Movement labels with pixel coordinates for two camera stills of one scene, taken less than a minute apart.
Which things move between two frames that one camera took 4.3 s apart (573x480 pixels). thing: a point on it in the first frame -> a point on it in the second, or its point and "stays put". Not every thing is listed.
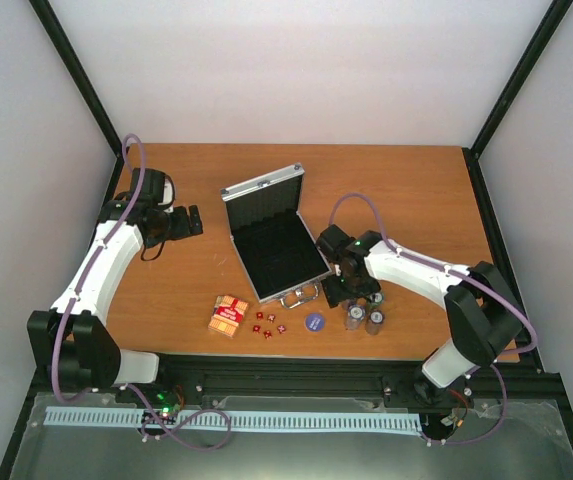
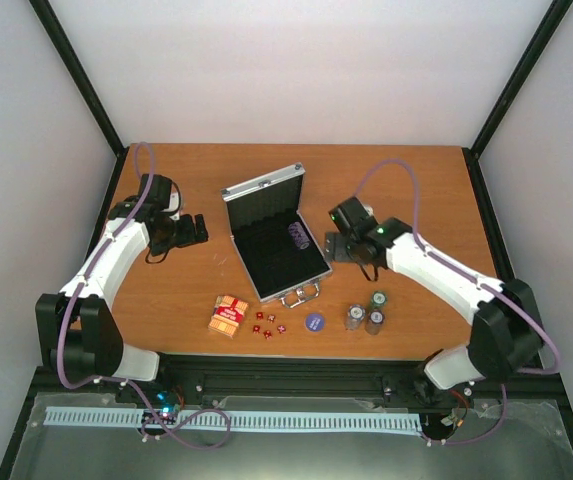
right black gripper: [336, 293] -> [335, 250]
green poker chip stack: [378, 299] stays put
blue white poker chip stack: [356, 313] stays put
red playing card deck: [228, 312] stays put
